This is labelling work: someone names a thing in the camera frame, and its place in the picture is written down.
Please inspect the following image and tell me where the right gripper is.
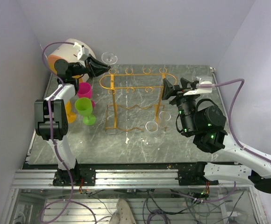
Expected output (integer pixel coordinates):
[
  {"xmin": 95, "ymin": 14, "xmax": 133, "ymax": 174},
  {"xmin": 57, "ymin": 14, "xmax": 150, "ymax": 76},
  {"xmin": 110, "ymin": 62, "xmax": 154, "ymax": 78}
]
[{"xmin": 162, "ymin": 77, "xmax": 200, "ymax": 134}]

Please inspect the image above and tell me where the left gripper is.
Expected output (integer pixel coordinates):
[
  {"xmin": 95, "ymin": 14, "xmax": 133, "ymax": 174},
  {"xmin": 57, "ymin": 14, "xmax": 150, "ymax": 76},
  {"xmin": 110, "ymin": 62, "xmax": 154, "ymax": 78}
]
[{"xmin": 71, "ymin": 54, "xmax": 112, "ymax": 80}]

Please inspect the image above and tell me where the clear wine glass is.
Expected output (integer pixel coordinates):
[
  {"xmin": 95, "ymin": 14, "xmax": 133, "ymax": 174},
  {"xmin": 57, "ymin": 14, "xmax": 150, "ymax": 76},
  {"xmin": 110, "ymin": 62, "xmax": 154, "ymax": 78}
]
[
  {"xmin": 144, "ymin": 121, "xmax": 158, "ymax": 147},
  {"xmin": 155, "ymin": 111, "xmax": 171, "ymax": 140},
  {"xmin": 101, "ymin": 52, "xmax": 118, "ymax": 65}
]

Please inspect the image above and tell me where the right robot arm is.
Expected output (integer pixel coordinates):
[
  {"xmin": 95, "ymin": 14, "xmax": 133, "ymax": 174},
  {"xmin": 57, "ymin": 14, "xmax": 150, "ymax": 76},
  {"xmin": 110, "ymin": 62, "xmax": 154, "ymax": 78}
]
[{"xmin": 162, "ymin": 78, "xmax": 271, "ymax": 194}]

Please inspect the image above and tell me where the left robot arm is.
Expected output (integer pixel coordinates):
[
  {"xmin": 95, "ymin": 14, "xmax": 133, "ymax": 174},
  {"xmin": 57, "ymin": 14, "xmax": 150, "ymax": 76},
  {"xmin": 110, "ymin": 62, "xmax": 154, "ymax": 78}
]
[{"xmin": 34, "ymin": 56, "xmax": 110, "ymax": 186}]

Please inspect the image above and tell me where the pink plastic goblet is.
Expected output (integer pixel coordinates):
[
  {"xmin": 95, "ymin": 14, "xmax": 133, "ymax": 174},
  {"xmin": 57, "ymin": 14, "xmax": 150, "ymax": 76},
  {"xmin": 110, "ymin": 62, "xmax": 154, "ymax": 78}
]
[{"xmin": 75, "ymin": 82, "xmax": 95, "ymax": 110}]

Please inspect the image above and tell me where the cream cylindrical box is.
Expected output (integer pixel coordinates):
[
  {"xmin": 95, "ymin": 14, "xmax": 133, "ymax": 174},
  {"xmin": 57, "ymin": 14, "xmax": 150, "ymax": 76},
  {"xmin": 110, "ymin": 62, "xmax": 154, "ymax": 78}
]
[{"xmin": 48, "ymin": 38, "xmax": 96, "ymax": 73}]

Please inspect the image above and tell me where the green plastic goblet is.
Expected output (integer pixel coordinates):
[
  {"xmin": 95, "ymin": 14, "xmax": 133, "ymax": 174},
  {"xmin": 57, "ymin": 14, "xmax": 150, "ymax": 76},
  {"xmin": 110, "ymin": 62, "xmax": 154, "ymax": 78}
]
[{"xmin": 75, "ymin": 98, "xmax": 96, "ymax": 126}]

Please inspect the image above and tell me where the orange plastic goblet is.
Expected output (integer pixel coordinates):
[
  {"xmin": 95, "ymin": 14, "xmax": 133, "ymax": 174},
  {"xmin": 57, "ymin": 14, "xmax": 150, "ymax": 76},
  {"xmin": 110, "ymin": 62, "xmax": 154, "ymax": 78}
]
[{"xmin": 65, "ymin": 101, "xmax": 76, "ymax": 123}]

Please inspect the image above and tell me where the white cloth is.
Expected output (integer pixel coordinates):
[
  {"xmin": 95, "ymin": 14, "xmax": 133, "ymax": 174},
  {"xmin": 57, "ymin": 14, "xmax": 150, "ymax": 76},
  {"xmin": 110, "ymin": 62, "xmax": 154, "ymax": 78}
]
[{"xmin": 109, "ymin": 199, "xmax": 136, "ymax": 224}]

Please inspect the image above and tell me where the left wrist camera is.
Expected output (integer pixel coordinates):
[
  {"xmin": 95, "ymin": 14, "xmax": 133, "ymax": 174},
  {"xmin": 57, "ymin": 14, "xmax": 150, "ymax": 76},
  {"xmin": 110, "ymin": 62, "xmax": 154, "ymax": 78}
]
[{"xmin": 73, "ymin": 42, "xmax": 89, "ymax": 61}]

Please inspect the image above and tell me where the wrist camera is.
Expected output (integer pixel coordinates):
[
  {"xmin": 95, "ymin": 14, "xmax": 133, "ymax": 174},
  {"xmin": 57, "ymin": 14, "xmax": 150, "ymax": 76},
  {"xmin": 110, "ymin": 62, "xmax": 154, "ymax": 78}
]
[
  {"xmin": 183, "ymin": 77, "xmax": 214, "ymax": 96},
  {"xmin": 73, "ymin": 42, "xmax": 89, "ymax": 61}
]

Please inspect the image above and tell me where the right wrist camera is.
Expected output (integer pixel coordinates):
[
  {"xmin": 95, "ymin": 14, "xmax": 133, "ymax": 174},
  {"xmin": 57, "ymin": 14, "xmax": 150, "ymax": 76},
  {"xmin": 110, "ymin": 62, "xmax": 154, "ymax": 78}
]
[{"xmin": 183, "ymin": 77, "xmax": 214, "ymax": 96}]

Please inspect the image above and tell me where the gold wire glass rack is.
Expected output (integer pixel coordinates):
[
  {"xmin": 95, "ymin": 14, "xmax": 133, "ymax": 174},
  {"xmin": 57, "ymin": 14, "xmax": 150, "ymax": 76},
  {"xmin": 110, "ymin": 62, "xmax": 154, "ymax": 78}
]
[{"xmin": 99, "ymin": 68, "xmax": 177, "ymax": 132}]

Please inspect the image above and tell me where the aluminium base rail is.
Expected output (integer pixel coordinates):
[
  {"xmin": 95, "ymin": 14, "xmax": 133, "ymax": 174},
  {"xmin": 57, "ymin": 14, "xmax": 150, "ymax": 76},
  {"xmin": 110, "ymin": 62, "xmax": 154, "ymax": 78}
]
[{"xmin": 11, "ymin": 167, "xmax": 255, "ymax": 189}]

